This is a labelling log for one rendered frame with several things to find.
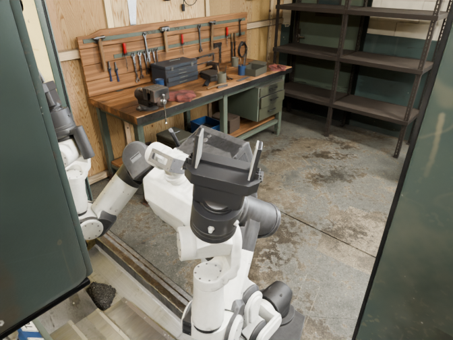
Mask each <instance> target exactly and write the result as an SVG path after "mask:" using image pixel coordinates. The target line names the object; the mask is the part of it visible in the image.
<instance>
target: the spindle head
mask: <svg viewBox="0 0 453 340"><path fill-rule="evenodd" d="M23 10H24V6H23V3H22V0H0V340H2V339H4V338H6V337H7V336H9V335H10V334H12V333H14V332H15V331H17V330H18V329H20V328H22V327H23V326H24V325H26V324H28V323H29V322H31V321H32V320H34V319H35V318H37V317H39V316H40V315H42V314H44V313H45V312H47V311H48V310H50V309H51V308H53V307H55V306H56V305H58V304H60V303H61V302H62V301H64V300H66V299H67V298H69V297H71V296H72V295H73V294H75V293H77V292H78V291H80V290H81V289H83V288H85V287H86V286H88V285H89V284H90V280H89V278H88V276H89V275H91V274H92V273H93V269H92V265H91V261H90V257H89V254H88V250H87V247H88V244H87V241H86V240H85V238H84V235H83V232H82V228H81V225H80V220H79V217H78V213H77V210H76V206H75V202H74V199H73V195H72V192H71V188H70V184H69V180H68V177H67V173H66V170H65V165H64V162H63V158H62V155H61V151H60V148H59V143H58V140H57V136H56V133H55V129H54V125H53V121H52V118H51V114H50V111H49V106H48V103H47V99H46V96H45V93H44V88H43V86H42V81H41V79H40V74H39V71H38V66H37V64H36V59H35V56H34V51H33V49H32V44H31V42H30V37H29V34H28V29H27V27H26V22H25V19H24V15H23Z"/></svg>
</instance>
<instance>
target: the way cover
mask: <svg viewBox="0 0 453 340"><path fill-rule="evenodd" d="M168 335H169V334H168V333H166V332H165V331H164V330H163V329H161V328H160V327H159V326H158V325H157V324H156V323H155V322H153V321H152V320H151V319H149V318H148V317H147V316H146V315H145V314H144V313H143V312H141V311H140V310H139V309H138V308H136V307H135V306H134V305H133V304H132V303H131V302H129V301H128V300H127V299H126V298H125V297H123V298H121V300H119V301H118V302H117V303H116V304H114V305H112V306H111V307H110V308H108V309H107V310H105V311H104V312H102V311H101V310H100V309H98V308H97V309H95V311H93V312H92V313H91V314H89V315H88V316H87V317H85V318H83V319H82V320H81V321H79V322H78V323H76V324H74V323H73V322H72V321H71V320H69V321H67V323H65V324H64V325H63V326H61V327H59V328H58V329H57V330H55V331H54V332H52V333H51V334H50V336H51V337H52V339H53V340H174V339H173V338H172V337H171V336H170V335H169V336H168Z"/></svg>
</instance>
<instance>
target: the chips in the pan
mask: <svg viewBox="0 0 453 340"><path fill-rule="evenodd" d="M116 291H117V290H116V289H115V288H113V287H111V284H110V285H107V284H104V283H97V282H91V284H90V285H89V286H88V287H87V288H86V292H87V294H88V295H89V296H90V298H91V299H92V301H93V302H94V304H95V305H96V307H97V308H98V309H100V310H102V311H104V310H107V309H108V308H110V307H111V305H112V303H113V300H114V299H117V298H116V297H115V294H116Z"/></svg>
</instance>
